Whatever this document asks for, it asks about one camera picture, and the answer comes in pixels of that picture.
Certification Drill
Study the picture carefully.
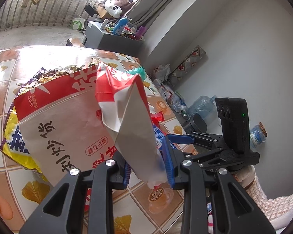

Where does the purple instant noodle bag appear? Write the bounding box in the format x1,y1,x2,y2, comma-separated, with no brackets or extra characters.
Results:
1,65,96,173

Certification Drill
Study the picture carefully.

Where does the black rice cooker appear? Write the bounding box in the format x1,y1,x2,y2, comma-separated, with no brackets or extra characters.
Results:
182,113,207,134

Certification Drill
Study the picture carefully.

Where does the empty blue water jug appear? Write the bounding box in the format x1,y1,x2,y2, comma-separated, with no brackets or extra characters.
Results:
187,95,217,119

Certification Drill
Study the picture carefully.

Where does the pile of food packages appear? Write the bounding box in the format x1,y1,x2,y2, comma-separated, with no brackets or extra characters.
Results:
153,79,187,113

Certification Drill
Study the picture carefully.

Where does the white plastic bag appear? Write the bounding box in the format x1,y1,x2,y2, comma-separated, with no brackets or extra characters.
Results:
152,63,171,81

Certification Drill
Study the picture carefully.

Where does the rolled patterned mat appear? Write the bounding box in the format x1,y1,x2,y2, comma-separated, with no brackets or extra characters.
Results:
167,46,206,87

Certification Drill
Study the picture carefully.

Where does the large red white paper bag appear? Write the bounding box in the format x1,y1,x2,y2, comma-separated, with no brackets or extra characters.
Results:
14,66,117,185

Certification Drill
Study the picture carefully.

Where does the purple cup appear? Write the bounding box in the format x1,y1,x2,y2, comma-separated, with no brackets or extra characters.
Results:
135,26,147,40

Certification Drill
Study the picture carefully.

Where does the blue detergent bottle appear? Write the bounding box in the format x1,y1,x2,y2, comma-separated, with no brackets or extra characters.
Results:
112,17,131,35

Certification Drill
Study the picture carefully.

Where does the dark grey cabinet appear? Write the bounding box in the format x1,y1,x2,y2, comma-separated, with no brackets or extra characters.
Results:
83,21,143,57

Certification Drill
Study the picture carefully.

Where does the green white shopping bag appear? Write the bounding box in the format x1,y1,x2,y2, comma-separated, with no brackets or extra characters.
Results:
71,14,85,31

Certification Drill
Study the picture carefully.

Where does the metal balcony railing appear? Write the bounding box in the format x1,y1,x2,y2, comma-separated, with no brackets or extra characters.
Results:
0,0,103,32

